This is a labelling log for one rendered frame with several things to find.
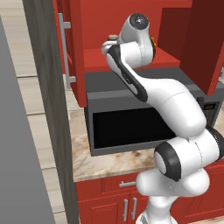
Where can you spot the plain red cabinet door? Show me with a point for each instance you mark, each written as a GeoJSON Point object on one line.
{"type": "Point", "coordinates": [204, 43]}

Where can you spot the small yellow object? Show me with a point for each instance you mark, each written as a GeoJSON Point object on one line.
{"type": "Point", "coordinates": [156, 44]}

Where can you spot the dark wood side panel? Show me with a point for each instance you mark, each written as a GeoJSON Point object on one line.
{"type": "Point", "coordinates": [51, 102]}

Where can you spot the grey microwave oven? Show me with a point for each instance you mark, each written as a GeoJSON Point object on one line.
{"type": "Point", "coordinates": [122, 131]}

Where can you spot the red wall cabinet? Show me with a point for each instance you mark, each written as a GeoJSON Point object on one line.
{"type": "Point", "coordinates": [99, 29]}

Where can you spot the red drawer front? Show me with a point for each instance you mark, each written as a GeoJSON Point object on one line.
{"type": "Point", "coordinates": [112, 183]}

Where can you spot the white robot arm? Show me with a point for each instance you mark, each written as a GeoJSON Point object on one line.
{"type": "Point", "coordinates": [175, 99]}

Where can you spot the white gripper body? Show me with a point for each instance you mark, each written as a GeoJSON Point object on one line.
{"type": "Point", "coordinates": [106, 46]}

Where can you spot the red base cabinet door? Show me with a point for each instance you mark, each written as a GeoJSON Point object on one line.
{"type": "Point", "coordinates": [102, 210]}
{"type": "Point", "coordinates": [210, 192]}
{"type": "Point", "coordinates": [140, 208]}

